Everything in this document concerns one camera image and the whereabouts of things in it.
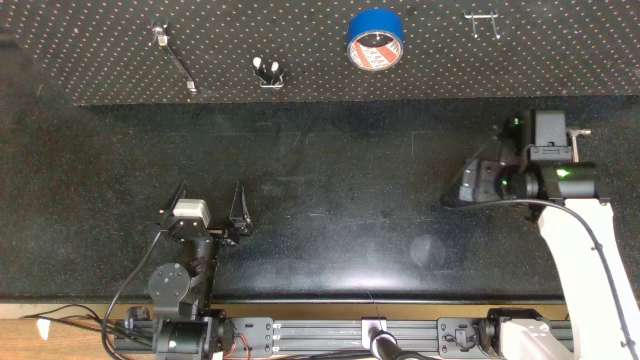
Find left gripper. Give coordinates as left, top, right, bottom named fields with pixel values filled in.
left=159, top=180, right=254, bottom=247

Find black and white pliers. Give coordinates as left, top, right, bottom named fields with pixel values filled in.
left=251, top=55, right=284, bottom=89

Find roll of blue tape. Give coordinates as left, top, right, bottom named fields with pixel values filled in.
left=346, top=7, right=406, bottom=73

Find black pegboard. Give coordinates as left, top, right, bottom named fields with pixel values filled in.
left=0, top=0, right=640, bottom=107

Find hammer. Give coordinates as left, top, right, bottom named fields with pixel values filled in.
left=565, top=127, right=593, bottom=164

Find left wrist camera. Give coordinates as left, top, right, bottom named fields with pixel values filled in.
left=172, top=198, right=213, bottom=227

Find thin black cable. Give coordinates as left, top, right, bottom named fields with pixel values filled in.
left=19, top=302, right=151, bottom=351

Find mounting rail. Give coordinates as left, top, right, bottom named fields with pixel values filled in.
left=112, top=303, right=576, bottom=360

